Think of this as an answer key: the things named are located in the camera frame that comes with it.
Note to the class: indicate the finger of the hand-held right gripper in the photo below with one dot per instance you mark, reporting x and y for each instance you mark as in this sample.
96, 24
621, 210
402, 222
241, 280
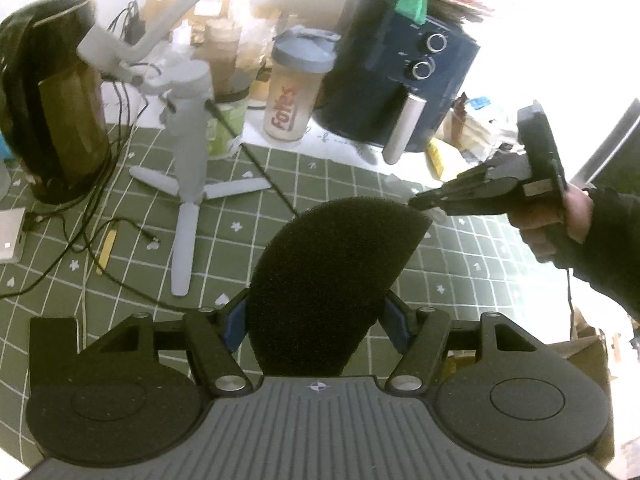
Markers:
492, 170
450, 199

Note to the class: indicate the green checked tablecloth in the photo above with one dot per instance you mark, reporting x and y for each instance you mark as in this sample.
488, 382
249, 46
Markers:
475, 280

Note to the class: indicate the dark blue air fryer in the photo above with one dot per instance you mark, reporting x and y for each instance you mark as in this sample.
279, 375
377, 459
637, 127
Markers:
390, 90

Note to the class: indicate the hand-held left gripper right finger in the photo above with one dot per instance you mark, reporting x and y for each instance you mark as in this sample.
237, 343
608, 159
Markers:
397, 322

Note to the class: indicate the black electric kettle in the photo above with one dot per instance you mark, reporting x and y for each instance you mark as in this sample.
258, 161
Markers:
45, 100

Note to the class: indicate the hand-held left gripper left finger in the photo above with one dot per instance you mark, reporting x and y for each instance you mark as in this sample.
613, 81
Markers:
235, 322

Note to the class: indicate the yellow wooden stick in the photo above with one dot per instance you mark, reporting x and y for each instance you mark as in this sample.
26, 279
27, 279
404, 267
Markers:
106, 252

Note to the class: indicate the brown cardboard box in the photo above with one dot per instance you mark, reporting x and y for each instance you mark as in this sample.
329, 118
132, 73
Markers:
585, 360

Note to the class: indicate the person's right hand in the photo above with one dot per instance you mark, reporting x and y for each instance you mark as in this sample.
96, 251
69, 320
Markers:
577, 215

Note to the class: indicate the yellow wipes pack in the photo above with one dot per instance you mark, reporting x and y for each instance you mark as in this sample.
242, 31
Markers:
439, 160

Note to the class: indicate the white gimbal tripod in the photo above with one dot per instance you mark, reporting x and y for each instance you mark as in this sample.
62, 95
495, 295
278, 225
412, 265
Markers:
190, 135

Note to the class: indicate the white flat box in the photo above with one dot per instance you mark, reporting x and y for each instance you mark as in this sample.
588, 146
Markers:
10, 235

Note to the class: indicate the brown lidded jar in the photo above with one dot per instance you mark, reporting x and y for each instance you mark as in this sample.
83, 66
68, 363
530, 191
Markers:
222, 50

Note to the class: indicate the green label jar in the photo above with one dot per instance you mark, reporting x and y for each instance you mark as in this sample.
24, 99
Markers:
227, 130

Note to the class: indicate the grey lid shaker bottle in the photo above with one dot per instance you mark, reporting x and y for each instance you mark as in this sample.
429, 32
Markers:
295, 90

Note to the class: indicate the black half-round sponge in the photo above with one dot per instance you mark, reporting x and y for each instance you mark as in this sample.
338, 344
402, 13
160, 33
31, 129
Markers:
330, 270

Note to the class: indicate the clear container with packets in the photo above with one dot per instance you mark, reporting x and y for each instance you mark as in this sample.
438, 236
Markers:
487, 125

